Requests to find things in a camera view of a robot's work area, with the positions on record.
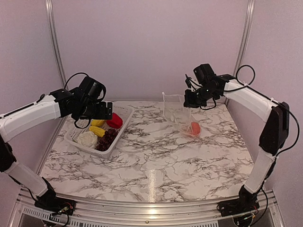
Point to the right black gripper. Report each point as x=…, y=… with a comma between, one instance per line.
x=189, y=102

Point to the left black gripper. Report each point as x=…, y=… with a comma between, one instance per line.
x=101, y=114

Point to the clear zip top bag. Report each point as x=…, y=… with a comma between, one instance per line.
x=176, y=114

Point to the white cauliflower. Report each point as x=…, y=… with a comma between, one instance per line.
x=87, y=139

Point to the red bell pepper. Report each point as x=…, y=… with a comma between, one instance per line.
x=116, y=122

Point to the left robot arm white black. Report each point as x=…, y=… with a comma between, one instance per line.
x=57, y=104

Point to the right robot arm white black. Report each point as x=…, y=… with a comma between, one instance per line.
x=274, y=115

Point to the yellow banana piece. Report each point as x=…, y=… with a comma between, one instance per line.
x=97, y=123

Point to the white plastic basket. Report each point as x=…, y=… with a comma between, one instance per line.
x=125, y=112

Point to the yellow corn cob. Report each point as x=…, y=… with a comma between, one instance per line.
x=97, y=131

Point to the dark red grape bunch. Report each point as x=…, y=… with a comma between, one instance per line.
x=105, y=142

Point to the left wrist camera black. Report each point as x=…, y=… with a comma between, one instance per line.
x=93, y=89

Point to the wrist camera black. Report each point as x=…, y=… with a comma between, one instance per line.
x=93, y=89
x=204, y=73

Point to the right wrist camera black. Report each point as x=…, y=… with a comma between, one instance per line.
x=204, y=73

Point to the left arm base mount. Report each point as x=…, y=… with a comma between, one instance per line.
x=57, y=205

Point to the right aluminium frame post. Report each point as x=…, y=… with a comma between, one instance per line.
x=245, y=34

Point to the aluminium frame post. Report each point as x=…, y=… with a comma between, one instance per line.
x=245, y=34
x=54, y=39

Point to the left aluminium frame post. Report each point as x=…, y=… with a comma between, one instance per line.
x=54, y=39

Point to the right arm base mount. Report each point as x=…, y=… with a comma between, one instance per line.
x=245, y=202

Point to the front aluminium rail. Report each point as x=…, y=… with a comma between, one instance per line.
x=103, y=213

